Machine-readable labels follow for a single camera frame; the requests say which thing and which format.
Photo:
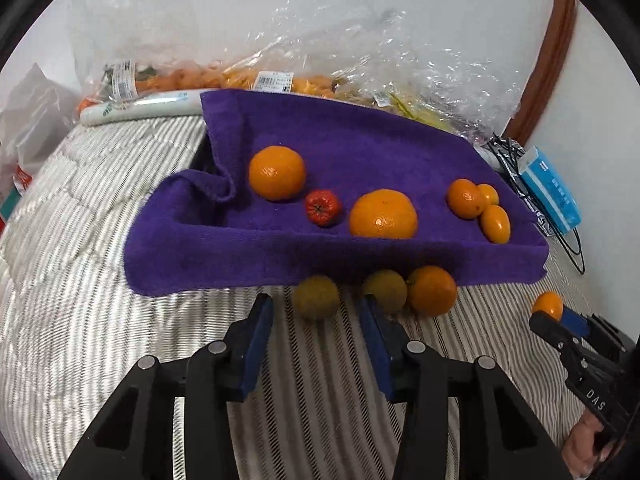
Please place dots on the small orange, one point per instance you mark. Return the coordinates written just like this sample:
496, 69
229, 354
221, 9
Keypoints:
465, 198
495, 223
489, 193
547, 302

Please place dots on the white printed plastic bag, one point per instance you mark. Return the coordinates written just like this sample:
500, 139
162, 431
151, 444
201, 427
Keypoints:
35, 120

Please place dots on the purple towel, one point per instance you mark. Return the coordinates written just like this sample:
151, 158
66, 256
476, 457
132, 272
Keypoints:
375, 150

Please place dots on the small red fruit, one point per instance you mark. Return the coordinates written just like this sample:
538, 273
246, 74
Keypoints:
324, 208

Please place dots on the person's right hand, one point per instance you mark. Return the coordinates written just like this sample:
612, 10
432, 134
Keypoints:
580, 452

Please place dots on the yellow-green citrus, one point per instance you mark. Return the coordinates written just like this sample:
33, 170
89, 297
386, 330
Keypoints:
316, 296
384, 287

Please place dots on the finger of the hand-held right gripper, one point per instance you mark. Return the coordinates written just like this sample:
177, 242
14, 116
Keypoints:
575, 322
547, 329

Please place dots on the clear bag of leafy tangerines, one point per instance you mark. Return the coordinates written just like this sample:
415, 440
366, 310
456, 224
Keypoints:
175, 77

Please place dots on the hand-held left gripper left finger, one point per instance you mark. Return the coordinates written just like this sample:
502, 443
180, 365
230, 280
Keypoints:
257, 340

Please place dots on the medium orange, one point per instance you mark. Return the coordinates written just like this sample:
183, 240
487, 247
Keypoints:
276, 172

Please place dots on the black crate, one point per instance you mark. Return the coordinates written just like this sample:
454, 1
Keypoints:
202, 157

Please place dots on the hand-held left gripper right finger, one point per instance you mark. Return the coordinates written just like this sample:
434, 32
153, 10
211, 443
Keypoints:
375, 345

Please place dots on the striped grey blanket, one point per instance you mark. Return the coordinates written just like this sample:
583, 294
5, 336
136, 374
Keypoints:
75, 285

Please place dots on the blue tissue pack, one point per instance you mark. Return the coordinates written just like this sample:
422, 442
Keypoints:
550, 190

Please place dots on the round orange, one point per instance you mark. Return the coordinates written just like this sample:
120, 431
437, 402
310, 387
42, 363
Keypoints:
431, 290

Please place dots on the brown wooden door frame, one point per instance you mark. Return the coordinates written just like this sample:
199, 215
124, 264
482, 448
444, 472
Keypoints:
550, 60

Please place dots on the large orange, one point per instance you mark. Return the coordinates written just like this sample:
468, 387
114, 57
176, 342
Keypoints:
383, 214

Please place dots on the clear bag with yellow contents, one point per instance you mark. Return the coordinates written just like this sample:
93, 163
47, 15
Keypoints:
425, 105

